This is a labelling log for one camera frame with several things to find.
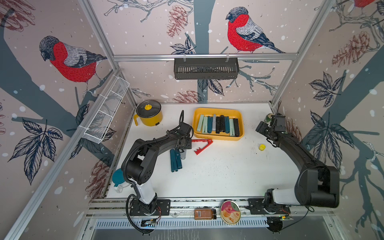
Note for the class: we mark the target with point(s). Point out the small yellow cap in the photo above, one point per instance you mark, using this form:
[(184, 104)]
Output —
[(262, 147)]

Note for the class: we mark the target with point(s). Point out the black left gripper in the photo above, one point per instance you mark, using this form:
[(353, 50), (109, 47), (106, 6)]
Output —
[(189, 143)]

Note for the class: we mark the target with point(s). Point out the round pink tin lid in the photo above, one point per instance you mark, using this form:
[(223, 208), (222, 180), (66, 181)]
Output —
[(230, 212)]

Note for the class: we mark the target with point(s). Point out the yellow plastic storage box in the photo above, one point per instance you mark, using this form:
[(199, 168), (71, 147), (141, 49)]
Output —
[(233, 114)]

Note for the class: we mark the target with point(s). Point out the green white small bottle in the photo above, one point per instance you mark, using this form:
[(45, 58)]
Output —
[(268, 118)]

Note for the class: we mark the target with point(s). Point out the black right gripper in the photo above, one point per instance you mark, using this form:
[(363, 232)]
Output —
[(262, 127)]

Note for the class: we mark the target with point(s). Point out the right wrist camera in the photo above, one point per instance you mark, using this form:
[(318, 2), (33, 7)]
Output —
[(278, 123)]

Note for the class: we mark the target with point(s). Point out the teal round object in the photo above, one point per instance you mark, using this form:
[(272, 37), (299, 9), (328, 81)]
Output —
[(118, 180)]

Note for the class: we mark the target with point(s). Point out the black hanging wall basket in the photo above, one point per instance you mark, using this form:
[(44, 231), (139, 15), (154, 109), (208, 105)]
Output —
[(206, 69)]

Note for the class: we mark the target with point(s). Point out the white wire mesh shelf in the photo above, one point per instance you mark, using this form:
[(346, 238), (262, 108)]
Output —
[(97, 130)]

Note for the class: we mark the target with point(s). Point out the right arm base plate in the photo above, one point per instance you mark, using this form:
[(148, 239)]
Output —
[(257, 206)]

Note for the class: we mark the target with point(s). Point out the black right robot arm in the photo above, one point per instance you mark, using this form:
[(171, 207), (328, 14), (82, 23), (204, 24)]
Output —
[(318, 185)]

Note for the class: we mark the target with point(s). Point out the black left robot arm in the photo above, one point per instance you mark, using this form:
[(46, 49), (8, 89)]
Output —
[(139, 164)]

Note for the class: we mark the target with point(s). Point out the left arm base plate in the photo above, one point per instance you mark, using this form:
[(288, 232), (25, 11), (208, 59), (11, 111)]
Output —
[(155, 208)]

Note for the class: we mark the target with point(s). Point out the yellow electric cooking pot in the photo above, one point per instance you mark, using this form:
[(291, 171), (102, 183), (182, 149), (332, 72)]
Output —
[(150, 113)]

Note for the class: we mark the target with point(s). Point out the dark teal angled pruning pliers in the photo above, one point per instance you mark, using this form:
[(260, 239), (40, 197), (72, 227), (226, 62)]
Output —
[(210, 125)]

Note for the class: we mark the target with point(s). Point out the grey pruning pliers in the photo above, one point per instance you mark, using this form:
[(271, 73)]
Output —
[(214, 122), (183, 154)]

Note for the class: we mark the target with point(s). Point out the brown rectangular box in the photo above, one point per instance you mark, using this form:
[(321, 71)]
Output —
[(205, 214)]

